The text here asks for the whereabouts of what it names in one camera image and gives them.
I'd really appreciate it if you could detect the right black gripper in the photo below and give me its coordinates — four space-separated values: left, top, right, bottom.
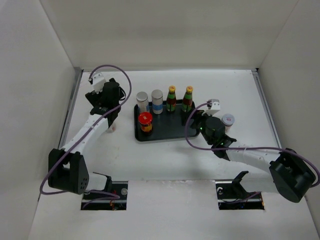
180 108 215 146

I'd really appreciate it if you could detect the silver lid white jar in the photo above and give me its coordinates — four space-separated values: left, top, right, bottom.
136 91 150 113

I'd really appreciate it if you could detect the white jar red label lid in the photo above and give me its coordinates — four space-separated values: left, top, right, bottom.
105 122 116 133

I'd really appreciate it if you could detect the yellow cap sauce bottle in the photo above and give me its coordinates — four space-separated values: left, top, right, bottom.
166 85 177 113
181 86 193 113

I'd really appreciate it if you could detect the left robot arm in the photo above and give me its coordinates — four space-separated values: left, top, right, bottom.
44 74 128 200

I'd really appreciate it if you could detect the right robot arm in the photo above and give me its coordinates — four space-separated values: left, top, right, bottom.
181 109 320 203

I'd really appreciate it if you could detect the right white jar red label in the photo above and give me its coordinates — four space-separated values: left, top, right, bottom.
221 113 235 134

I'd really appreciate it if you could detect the black plastic tray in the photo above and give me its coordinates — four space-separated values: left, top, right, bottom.
133 99 188 142

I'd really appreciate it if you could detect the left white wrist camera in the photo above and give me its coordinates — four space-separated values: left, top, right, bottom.
88 72 106 94

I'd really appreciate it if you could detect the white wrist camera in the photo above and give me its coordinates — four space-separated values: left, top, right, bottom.
88 72 106 94
202 99 221 117

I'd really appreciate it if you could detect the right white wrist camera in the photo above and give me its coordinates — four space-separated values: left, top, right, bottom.
202 99 221 117

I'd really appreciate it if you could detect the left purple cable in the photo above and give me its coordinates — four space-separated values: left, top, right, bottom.
39 64 133 208

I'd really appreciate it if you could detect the purple cable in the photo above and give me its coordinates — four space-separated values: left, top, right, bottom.
39 64 133 208
184 101 320 188

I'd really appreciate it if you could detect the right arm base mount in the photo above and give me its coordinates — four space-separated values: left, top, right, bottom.
215 171 265 211

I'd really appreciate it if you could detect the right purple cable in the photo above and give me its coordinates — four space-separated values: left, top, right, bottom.
184 101 320 188

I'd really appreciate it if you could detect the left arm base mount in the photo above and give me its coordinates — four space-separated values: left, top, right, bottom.
80 172 129 211

